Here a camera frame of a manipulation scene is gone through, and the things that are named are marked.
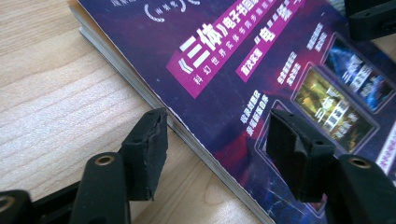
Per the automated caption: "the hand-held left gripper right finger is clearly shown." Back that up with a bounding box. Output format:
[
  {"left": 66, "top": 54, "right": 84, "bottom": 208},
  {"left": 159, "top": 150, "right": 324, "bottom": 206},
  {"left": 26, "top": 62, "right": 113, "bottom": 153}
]
[{"left": 265, "top": 108, "right": 337, "bottom": 203}]

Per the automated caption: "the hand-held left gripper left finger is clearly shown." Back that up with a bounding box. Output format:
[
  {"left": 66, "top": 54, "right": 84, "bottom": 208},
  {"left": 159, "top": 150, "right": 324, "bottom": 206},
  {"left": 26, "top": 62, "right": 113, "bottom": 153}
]
[{"left": 120, "top": 106, "right": 169, "bottom": 202}]

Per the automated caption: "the glossy magazine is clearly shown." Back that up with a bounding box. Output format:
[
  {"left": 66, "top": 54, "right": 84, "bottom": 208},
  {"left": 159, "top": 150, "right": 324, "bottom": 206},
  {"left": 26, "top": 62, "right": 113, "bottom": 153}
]
[{"left": 68, "top": 0, "right": 396, "bottom": 224}]

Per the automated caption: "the light blue cloth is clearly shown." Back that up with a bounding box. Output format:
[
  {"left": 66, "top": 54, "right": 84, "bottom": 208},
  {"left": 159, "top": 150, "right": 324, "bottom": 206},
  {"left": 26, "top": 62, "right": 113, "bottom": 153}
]
[{"left": 326, "top": 0, "right": 347, "bottom": 9}]

